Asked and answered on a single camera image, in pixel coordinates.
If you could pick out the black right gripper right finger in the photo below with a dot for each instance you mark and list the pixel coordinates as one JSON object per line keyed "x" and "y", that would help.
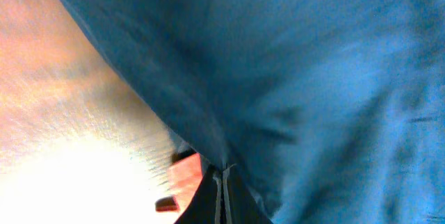
{"x": 238, "y": 205}

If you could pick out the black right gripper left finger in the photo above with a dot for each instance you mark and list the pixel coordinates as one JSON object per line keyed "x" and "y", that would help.
{"x": 207, "y": 203}

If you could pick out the orange red t-shirt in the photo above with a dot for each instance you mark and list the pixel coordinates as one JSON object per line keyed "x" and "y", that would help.
{"x": 185, "y": 177}

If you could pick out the navy blue shorts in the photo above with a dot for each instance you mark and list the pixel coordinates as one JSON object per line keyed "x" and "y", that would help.
{"x": 332, "y": 110}

